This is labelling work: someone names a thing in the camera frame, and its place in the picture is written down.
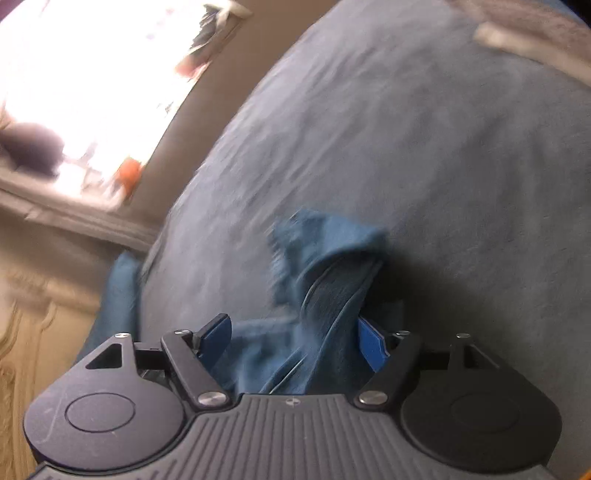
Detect teal blue duvet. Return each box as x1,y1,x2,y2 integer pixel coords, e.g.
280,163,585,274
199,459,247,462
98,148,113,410
76,251,144,365

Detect light blue jeans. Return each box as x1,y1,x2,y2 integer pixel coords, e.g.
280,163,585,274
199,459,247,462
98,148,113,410
222,210,404,398

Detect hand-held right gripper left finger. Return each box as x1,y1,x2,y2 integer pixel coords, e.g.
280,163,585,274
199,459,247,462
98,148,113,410
74,313,232,411

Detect carved beige headboard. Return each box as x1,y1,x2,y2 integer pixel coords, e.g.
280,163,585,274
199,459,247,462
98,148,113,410
0,217,116,480

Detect orange bag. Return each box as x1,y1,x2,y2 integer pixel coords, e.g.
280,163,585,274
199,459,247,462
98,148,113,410
115,158,144,195

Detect dark clothes bundle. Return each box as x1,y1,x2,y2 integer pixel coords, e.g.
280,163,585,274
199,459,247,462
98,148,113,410
190,4,241,58

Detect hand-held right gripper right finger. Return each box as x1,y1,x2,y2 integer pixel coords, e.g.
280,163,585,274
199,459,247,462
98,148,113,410
355,316,519,411

